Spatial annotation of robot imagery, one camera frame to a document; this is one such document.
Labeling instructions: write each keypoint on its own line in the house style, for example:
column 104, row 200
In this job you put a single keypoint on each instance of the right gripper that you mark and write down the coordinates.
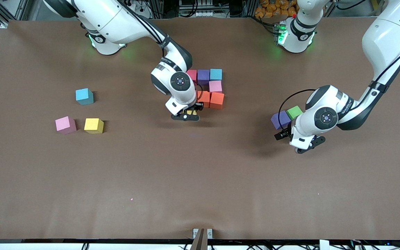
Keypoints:
column 197, row 107

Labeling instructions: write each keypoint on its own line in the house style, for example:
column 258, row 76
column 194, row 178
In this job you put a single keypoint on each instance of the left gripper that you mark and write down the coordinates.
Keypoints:
column 284, row 133

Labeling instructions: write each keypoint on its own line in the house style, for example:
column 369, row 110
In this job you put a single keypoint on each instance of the yellow foam cube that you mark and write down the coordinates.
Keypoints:
column 94, row 125
column 190, row 112

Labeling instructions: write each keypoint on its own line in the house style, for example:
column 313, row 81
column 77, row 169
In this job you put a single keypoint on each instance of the purple foam cube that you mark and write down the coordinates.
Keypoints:
column 279, row 119
column 203, row 77

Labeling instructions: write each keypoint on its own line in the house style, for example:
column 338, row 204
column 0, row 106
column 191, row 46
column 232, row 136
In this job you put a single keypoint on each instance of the orange foam cube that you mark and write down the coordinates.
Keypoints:
column 217, row 100
column 205, row 99

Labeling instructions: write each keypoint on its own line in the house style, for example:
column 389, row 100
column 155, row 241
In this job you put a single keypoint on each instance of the pink foam cube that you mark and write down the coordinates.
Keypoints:
column 215, row 86
column 64, row 124

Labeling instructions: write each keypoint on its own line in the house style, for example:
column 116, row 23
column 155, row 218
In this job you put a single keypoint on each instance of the red foam cube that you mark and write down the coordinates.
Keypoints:
column 192, row 74

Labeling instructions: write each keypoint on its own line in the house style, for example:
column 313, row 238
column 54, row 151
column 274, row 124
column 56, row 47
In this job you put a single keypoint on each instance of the cyan foam cube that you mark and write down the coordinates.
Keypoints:
column 83, row 95
column 216, row 74

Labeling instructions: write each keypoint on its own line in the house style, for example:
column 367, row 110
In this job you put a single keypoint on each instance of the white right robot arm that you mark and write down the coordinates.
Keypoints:
column 109, row 17

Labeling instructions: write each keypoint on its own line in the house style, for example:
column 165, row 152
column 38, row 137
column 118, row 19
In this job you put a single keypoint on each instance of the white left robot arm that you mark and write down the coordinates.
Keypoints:
column 387, row 34

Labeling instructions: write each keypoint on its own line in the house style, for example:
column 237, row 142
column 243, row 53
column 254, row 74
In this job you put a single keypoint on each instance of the green foam cube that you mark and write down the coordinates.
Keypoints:
column 293, row 112

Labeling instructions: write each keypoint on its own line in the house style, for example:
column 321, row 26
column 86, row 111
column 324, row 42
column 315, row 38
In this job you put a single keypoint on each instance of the brown table cover sheet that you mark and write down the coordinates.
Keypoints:
column 200, row 173

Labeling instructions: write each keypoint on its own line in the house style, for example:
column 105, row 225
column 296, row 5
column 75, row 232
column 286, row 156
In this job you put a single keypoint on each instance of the white power strip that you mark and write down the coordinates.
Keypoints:
column 205, row 14

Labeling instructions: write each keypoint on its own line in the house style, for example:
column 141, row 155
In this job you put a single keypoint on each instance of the pile of orange fruits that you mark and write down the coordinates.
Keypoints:
column 273, row 8

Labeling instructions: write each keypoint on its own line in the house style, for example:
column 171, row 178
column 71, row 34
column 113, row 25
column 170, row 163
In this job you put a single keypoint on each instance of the brown wooden strip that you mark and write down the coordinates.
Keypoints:
column 200, row 241

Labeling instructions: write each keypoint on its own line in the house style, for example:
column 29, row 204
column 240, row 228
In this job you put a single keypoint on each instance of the small metal bracket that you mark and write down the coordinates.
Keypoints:
column 195, row 232

